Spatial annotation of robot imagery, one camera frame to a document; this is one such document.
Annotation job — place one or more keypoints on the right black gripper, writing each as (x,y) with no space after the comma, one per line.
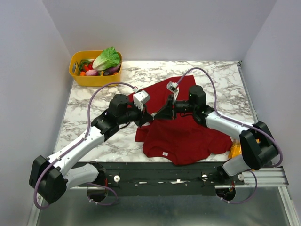
(172,107)

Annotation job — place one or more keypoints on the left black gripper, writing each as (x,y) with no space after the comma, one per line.
(144,117)

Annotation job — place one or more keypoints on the red t-shirt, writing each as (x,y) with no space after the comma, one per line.
(181,141)

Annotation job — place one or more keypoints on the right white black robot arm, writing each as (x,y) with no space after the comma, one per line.
(258,147)

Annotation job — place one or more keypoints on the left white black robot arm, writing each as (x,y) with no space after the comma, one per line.
(50,177)

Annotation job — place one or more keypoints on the yellow plastic basket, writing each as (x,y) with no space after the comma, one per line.
(90,81)

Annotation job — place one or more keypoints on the green lettuce toy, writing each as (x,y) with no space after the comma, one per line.
(107,59)

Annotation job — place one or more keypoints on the pink radish toy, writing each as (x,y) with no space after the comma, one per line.
(92,72)

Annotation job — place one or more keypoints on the red pepper toy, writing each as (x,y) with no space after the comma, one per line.
(87,67)

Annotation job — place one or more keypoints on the orange snack bag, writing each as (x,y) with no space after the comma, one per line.
(235,150)

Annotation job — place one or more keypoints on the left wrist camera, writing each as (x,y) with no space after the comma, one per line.
(140,98)

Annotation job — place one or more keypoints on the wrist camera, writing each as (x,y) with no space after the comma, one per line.
(173,87)
(140,98)

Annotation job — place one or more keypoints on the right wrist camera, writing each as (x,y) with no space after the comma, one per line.
(173,87)

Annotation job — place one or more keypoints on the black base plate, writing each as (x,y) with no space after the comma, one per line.
(159,178)

